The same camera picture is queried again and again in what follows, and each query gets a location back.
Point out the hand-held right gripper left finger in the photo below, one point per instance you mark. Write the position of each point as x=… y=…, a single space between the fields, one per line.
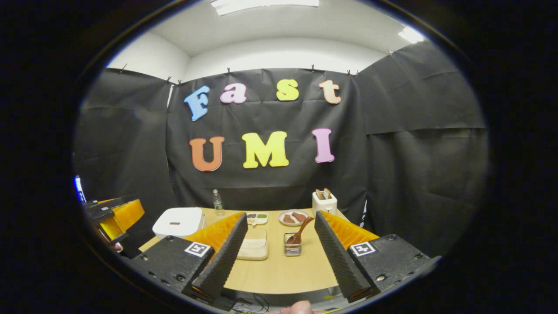
x=222 y=257

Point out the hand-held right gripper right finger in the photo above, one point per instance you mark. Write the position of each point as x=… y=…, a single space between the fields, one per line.
x=340 y=257

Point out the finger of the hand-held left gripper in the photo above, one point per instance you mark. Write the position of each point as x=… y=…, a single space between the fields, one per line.
x=100 y=208
x=124 y=216

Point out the white rice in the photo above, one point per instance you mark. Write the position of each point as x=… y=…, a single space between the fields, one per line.
x=253 y=252

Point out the clear chopstick holder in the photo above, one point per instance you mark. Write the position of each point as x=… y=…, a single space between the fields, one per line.
x=293 y=250

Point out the brown wooden spoon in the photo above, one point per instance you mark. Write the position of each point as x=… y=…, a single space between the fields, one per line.
x=301 y=229

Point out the white rice cooker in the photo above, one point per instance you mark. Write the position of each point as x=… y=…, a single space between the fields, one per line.
x=178 y=222

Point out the clear plastic rice box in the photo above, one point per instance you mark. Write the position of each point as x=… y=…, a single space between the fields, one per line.
x=255 y=235

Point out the computer monitor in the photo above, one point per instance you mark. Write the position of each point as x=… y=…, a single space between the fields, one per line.
x=79 y=189

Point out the white toaster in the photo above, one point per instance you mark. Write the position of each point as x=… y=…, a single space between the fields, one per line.
x=324 y=207

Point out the clear water bottle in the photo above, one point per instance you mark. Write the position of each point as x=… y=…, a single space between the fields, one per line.
x=218 y=204

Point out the white divided grain dish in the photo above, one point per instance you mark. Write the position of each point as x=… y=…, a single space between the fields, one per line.
x=259 y=216

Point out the white round plate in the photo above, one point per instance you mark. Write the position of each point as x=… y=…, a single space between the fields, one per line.
x=281 y=219

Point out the black backdrop cloth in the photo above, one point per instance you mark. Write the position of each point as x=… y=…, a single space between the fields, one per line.
x=270 y=183

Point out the small ceiling light panel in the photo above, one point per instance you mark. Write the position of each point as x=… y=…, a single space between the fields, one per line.
x=412 y=35

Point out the long ceiling light panel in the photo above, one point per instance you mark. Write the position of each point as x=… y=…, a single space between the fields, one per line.
x=261 y=5

